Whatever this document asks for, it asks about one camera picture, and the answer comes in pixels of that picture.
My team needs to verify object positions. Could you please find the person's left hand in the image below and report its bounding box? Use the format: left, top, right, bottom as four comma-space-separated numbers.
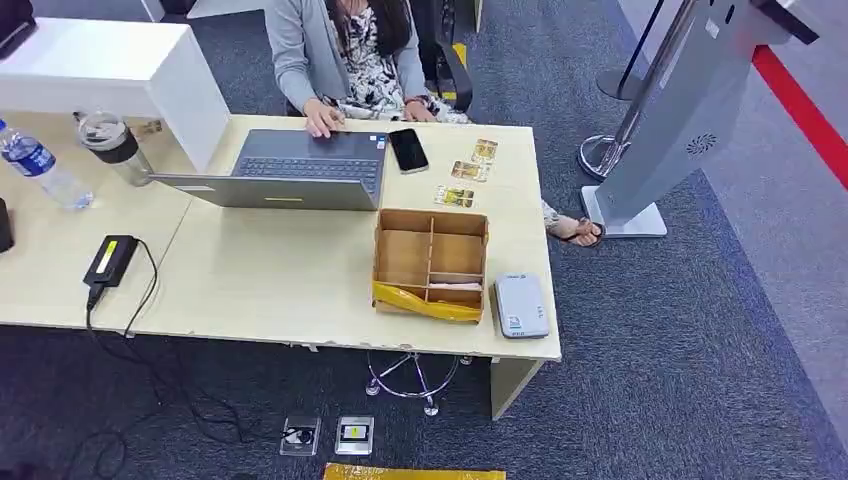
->
402, 98, 439, 125

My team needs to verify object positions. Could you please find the person's right hand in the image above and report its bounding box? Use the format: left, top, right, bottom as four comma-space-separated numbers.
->
302, 97, 348, 140

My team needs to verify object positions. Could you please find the black smartphone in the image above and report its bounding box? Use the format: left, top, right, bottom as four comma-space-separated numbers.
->
388, 127, 431, 176

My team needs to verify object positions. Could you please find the grey laptop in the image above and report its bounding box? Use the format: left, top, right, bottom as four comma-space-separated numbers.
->
146, 127, 390, 213

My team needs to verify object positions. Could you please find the person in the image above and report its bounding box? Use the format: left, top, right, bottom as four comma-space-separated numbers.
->
264, 0, 605, 250

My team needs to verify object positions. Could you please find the wooden compartment box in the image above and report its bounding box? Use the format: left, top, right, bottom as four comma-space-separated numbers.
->
370, 208, 491, 326

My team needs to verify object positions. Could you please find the pale wooden desk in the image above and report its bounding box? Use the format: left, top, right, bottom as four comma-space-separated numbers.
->
0, 112, 563, 422

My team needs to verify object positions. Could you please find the yellow tape strip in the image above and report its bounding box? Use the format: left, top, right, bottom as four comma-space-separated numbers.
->
372, 280, 484, 325

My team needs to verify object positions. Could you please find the dark sandal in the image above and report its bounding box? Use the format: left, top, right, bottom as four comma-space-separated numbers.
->
558, 217, 606, 249

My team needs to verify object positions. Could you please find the clear tumbler with black band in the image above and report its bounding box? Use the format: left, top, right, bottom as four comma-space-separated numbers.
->
73, 110, 156, 189

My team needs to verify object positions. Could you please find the white cabinet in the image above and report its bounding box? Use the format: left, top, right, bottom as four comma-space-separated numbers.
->
0, 16, 232, 176

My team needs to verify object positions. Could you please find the black power adapter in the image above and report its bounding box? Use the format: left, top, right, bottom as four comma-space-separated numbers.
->
82, 233, 141, 290

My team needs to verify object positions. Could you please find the grey kiosk stand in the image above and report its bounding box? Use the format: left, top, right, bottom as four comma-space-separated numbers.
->
580, 0, 821, 240

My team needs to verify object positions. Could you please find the chrome stool base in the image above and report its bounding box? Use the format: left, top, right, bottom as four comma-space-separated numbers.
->
364, 351, 474, 418

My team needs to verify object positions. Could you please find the clear water bottle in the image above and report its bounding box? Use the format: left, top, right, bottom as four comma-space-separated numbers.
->
0, 118, 96, 212

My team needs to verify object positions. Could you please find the floor socket with plug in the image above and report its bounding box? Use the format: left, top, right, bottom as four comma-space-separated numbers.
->
278, 415, 323, 458

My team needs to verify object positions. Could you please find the steel floor socket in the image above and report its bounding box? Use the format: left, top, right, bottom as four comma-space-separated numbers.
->
333, 415, 376, 457

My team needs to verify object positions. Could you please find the yellow package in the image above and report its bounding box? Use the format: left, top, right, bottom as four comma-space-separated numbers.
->
322, 462, 507, 480

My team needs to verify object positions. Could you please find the dark stanchion post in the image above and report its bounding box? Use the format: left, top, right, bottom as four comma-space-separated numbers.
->
595, 0, 666, 103

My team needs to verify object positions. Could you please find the chrome stanchion post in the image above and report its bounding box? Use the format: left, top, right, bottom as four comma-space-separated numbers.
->
577, 0, 698, 182

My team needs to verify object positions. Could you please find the black power cable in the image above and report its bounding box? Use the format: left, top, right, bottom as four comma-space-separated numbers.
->
60, 238, 314, 480

